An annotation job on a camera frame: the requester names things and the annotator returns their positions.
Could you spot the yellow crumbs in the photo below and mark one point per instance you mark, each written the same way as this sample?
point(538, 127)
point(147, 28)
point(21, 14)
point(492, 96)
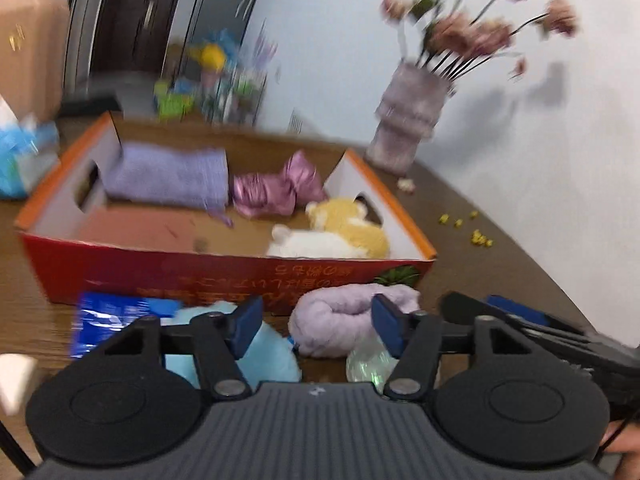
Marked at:
point(480, 237)

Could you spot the white and yellow sheep plush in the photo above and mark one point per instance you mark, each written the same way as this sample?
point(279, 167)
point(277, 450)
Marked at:
point(330, 235)

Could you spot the purple satin scrunchie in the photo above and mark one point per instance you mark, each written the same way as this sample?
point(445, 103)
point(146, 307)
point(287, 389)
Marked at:
point(275, 190)

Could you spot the pale fallen petal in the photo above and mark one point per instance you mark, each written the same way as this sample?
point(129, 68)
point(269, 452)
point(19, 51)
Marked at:
point(407, 183)

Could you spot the peach ribbed suitcase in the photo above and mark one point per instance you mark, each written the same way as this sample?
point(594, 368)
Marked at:
point(30, 50)

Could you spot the lilac fluffy towel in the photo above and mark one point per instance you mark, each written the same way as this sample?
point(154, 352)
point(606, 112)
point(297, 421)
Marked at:
point(335, 320)

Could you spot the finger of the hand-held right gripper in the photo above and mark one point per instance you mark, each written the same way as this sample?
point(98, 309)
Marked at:
point(517, 309)
point(457, 307)

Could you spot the purple fabric pouch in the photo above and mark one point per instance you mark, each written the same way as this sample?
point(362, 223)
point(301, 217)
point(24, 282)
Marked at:
point(170, 175)

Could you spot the mauve textured vase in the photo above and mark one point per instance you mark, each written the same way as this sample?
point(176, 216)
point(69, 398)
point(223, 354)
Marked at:
point(407, 115)

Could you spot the orange cardboard box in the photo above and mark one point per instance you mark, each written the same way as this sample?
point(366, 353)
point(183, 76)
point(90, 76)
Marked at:
point(225, 275)

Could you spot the purple decorative stems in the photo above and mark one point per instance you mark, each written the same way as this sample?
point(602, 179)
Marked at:
point(265, 52)

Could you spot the blue tissue pack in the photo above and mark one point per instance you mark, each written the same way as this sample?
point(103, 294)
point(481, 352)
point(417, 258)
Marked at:
point(25, 160)

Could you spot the blue and yellow bag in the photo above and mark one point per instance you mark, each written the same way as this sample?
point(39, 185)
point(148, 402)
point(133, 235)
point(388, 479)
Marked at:
point(212, 55)

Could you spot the light blue plush toy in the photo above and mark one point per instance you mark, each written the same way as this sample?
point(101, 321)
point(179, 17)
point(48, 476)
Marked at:
point(270, 360)

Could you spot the blue plastic packet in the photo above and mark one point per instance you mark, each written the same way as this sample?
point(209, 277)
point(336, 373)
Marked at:
point(115, 317)

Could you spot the clear plastic bag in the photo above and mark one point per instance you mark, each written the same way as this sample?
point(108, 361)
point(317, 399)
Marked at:
point(367, 365)

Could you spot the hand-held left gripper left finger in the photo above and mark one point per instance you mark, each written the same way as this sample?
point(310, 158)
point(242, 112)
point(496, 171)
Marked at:
point(247, 327)

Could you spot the dark brown door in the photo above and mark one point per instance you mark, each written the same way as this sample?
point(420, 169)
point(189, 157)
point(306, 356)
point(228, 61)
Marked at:
point(125, 10)

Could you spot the grey refrigerator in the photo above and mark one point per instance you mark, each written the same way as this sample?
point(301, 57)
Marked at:
point(220, 0)

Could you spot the dried pink rose bouquet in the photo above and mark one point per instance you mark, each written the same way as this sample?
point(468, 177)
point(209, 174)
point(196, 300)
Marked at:
point(465, 30)

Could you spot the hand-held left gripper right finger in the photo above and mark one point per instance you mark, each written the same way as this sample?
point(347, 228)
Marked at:
point(387, 327)

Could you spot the person's right hand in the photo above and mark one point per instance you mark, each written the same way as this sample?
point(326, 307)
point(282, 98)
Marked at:
point(630, 442)

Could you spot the small white box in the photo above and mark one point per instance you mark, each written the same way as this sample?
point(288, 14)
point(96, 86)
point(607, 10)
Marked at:
point(15, 385)

